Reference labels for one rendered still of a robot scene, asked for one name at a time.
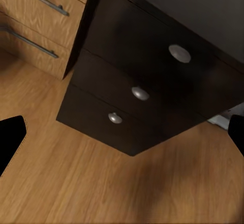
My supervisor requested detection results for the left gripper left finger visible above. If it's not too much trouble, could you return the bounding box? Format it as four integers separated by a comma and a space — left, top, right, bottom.
0, 115, 26, 176

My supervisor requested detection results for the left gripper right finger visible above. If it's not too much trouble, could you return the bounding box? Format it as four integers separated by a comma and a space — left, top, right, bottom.
228, 115, 244, 156

